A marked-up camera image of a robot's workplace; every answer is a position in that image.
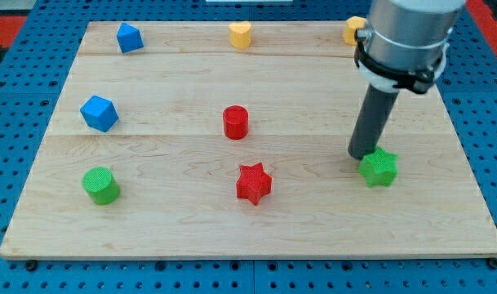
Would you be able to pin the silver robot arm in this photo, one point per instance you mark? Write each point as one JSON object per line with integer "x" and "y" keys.
{"x": 403, "y": 43}

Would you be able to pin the yellow block behind arm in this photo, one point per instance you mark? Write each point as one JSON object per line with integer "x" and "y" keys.
{"x": 352, "y": 24}

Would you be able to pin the red star block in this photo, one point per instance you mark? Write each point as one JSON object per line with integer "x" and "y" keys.
{"x": 253, "y": 183}

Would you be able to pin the green star block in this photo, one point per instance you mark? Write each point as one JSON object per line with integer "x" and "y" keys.
{"x": 379, "y": 168}

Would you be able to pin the red cylinder block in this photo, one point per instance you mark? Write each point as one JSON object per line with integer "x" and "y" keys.
{"x": 235, "y": 122}

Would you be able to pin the light wooden board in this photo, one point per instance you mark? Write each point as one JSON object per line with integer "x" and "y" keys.
{"x": 177, "y": 170}

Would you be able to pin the yellow heart block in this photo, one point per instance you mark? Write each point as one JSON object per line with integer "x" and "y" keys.
{"x": 240, "y": 34}

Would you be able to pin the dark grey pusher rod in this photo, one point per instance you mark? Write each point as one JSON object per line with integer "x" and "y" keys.
{"x": 373, "y": 115}

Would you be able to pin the green cylinder block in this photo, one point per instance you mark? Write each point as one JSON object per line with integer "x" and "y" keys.
{"x": 101, "y": 186}

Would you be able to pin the blue cube block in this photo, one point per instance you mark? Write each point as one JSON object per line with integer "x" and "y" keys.
{"x": 99, "y": 113}

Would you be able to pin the blue pentagon block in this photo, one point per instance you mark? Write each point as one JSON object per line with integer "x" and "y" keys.
{"x": 129, "y": 38}

